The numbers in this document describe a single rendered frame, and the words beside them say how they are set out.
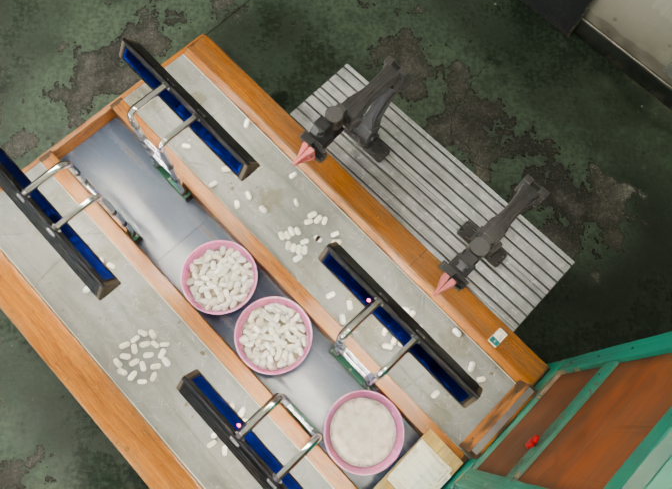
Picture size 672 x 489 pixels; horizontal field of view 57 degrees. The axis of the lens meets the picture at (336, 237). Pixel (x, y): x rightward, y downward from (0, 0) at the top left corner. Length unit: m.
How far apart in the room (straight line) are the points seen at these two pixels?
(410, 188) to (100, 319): 1.22
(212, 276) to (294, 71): 1.50
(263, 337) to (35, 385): 1.30
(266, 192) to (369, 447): 0.97
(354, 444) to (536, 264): 0.95
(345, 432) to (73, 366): 0.93
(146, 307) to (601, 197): 2.28
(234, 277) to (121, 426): 0.61
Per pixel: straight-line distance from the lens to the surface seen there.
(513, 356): 2.25
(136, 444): 2.20
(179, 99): 2.09
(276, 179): 2.33
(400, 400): 2.15
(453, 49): 3.57
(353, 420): 2.17
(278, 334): 2.19
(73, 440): 3.07
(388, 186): 2.41
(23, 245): 2.46
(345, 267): 1.85
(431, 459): 2.15
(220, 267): 2.24
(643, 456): 1.26
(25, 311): 2.37
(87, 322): 2.31
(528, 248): 2.45
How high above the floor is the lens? 2.89
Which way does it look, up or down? 73 degrees down
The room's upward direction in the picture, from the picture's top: 8 degrees clockwise
